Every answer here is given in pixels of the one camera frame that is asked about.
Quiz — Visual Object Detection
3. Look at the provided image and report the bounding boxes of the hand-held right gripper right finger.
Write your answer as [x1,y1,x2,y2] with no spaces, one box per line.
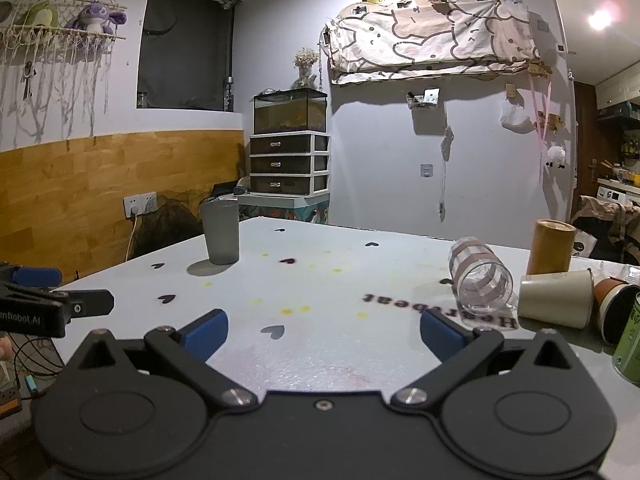
[390,309,581,407]

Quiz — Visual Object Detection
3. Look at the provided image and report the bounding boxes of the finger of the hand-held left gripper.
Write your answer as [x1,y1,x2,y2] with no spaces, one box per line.
[0,262,64,289]
[47,288,115,319]

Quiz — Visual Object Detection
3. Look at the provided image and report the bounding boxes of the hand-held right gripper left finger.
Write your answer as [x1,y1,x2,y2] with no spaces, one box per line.
[70,309,260,408]

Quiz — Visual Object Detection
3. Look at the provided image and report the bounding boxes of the clear striped glass cup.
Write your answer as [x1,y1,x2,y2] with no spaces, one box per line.
[448,236,515,314]

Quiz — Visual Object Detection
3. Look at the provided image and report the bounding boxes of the grey plastic cup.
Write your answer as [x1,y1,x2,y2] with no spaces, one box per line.
[199,198,241,265]

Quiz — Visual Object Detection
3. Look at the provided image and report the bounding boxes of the beige paper cup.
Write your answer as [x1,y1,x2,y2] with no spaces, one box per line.
[517,269,596,330]

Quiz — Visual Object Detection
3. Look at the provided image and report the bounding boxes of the brown bamboo cup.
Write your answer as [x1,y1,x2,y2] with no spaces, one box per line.
[527,218,576,276]

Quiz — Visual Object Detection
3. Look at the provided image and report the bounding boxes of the brown paper cup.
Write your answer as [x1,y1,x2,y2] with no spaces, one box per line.
[593,276,640,345]

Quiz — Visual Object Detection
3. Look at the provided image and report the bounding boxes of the orange device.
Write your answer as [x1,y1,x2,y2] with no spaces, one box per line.
[0,374,24,422]

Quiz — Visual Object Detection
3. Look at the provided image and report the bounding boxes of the dark mesh cloth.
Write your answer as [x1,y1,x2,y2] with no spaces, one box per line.
[134,198,204,257]

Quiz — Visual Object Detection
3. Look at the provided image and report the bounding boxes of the printed storage box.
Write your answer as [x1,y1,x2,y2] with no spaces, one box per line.
[238,194,331,226]

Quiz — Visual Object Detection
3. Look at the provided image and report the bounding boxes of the green can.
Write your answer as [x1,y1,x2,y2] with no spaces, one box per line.
[612,292,640,387]

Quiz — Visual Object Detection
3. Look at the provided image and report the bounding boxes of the white drawer unit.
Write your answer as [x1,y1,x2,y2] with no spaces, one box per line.
[248,132,331,197]

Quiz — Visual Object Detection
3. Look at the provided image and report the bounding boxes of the chair with draped cloth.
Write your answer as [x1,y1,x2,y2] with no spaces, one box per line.
[570,194,640,264]

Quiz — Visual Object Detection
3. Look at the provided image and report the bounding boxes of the white hanging plush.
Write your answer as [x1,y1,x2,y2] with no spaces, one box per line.
[544,144,569,169]

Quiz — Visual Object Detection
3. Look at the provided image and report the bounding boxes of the white washing machine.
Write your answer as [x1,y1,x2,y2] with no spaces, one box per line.
[596,184,640,208]

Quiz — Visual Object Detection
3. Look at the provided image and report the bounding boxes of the white hanging bag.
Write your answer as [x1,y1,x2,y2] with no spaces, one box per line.
[500,99,534,134]

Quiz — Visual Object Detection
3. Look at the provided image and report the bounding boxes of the brown wooden door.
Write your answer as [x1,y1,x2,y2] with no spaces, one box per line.
[573,81,599,207]

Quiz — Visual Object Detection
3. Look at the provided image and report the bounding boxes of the glass fish tank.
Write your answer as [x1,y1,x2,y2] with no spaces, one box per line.
[253,87,329,136]

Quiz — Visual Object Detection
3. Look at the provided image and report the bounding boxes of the pink ribbon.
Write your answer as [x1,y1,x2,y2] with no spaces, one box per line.
[531,74,555,153]

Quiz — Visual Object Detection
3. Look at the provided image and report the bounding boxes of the green plush toy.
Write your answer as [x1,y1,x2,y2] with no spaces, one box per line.
[17,2,61,29]

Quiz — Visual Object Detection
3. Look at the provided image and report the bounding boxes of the purple plush toy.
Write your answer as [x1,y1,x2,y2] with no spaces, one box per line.
[70,2,129,32]

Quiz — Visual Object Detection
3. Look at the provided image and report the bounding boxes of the dark window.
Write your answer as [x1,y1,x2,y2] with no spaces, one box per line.
[136,0,236,111]

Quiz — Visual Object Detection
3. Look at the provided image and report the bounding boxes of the dried flower vase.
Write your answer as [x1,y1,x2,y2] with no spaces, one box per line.
[292,47,321,89]

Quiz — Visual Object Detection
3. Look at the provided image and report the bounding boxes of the printed cartoon cloth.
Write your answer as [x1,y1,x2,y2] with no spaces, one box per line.
[324,0,542,86]

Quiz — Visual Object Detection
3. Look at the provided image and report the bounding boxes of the ceiling lamp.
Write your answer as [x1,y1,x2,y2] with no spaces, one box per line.
[586,6,615,32]

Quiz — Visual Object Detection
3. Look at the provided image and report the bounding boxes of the black cables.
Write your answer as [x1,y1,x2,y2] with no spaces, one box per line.
[0,334,67,397]

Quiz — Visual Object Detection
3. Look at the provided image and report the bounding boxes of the white power cable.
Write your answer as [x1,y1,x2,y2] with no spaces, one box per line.
[126,214,143,262]

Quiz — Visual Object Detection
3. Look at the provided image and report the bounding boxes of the white wall outlet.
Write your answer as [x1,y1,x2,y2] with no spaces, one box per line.
[123,192,159,219]

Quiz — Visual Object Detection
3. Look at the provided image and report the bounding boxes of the hanging charging cable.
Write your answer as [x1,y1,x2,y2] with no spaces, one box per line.
[437,124,455,223]

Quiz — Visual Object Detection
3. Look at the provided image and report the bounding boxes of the macrame wall hammock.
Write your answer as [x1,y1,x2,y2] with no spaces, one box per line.
[0,0,129,141]

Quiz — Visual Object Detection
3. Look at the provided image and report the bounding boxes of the clear wall shelf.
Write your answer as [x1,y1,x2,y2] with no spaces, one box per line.
[406,87,441,111]

